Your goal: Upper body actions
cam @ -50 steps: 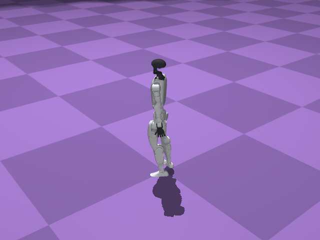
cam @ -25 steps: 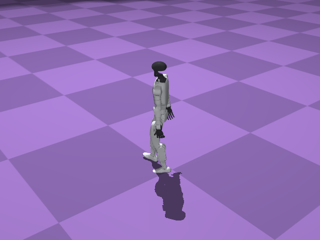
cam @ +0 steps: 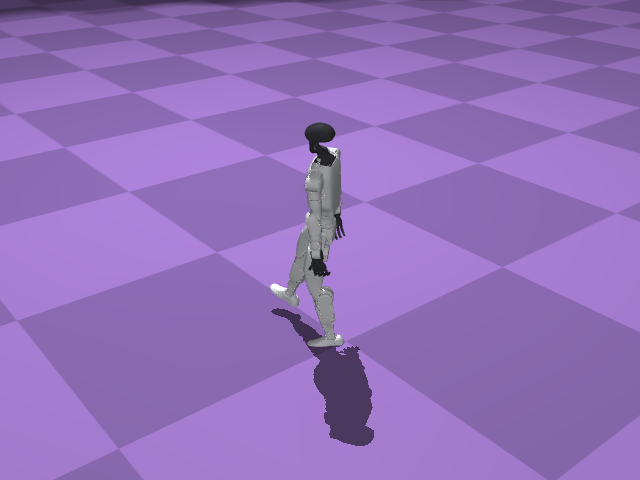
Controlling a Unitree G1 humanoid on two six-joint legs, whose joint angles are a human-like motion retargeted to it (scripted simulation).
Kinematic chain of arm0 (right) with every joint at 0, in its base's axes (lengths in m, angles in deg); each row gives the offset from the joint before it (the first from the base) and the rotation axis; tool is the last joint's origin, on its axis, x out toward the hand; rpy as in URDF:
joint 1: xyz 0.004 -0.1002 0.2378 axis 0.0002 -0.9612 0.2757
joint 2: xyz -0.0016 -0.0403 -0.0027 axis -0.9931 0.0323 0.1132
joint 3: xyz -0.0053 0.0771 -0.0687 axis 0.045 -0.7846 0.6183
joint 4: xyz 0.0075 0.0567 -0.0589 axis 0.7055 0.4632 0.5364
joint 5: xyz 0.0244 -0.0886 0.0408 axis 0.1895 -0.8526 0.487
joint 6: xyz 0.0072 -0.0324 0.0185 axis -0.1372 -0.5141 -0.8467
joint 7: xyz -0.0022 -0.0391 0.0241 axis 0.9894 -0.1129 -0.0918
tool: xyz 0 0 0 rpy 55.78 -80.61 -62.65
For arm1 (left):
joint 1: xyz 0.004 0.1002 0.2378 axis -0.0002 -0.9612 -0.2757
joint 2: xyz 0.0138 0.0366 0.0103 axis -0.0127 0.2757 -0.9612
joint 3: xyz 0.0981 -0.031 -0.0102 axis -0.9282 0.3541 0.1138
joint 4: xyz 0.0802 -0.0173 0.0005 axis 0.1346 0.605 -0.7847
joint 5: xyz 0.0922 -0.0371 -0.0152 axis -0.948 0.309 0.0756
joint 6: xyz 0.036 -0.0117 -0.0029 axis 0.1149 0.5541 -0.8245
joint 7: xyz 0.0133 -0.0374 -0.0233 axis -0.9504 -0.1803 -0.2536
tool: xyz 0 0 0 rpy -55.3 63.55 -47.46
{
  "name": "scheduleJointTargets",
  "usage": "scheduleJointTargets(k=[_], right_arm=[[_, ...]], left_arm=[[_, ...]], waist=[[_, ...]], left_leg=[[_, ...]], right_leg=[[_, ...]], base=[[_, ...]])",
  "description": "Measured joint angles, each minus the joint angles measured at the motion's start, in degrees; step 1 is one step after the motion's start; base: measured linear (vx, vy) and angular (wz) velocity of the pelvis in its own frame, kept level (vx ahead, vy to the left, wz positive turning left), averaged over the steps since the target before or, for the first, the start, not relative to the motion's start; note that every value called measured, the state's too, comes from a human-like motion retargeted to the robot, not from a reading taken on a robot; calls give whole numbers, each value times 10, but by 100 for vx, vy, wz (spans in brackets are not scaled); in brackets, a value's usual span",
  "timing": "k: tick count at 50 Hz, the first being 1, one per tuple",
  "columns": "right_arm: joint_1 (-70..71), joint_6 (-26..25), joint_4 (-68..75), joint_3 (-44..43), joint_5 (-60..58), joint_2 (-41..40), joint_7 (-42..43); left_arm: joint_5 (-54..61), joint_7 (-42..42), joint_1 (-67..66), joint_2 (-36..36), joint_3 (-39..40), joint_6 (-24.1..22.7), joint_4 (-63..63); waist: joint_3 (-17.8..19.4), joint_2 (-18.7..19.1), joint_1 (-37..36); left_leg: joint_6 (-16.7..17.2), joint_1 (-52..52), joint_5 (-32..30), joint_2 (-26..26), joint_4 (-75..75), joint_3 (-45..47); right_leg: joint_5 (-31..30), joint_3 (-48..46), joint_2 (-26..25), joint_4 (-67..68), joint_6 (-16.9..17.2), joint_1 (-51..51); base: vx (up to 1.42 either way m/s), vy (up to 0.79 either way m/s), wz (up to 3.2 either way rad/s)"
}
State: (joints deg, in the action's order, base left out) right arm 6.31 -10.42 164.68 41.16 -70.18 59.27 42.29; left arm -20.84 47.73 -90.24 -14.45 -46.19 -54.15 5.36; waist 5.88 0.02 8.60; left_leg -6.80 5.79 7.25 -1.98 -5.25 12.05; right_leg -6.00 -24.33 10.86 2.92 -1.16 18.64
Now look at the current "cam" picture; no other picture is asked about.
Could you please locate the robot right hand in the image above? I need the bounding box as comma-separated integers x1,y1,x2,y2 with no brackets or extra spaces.
334,207,345,240

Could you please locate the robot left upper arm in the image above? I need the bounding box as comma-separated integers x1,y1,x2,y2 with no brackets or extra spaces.
305,171,324,223

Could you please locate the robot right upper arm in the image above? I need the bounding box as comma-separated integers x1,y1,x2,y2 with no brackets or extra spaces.
327,147,341,158

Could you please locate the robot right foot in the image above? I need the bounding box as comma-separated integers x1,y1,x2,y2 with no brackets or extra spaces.
270,284,299,307

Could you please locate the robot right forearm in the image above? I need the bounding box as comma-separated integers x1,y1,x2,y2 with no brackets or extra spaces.
334,190,342,215

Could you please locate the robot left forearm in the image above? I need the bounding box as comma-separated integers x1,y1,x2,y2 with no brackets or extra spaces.
306,216,322,259

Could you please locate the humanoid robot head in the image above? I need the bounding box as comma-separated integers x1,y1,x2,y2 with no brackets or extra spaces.
305,123,336,167

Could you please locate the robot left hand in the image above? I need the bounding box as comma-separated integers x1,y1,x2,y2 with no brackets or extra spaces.
308,250,330,277

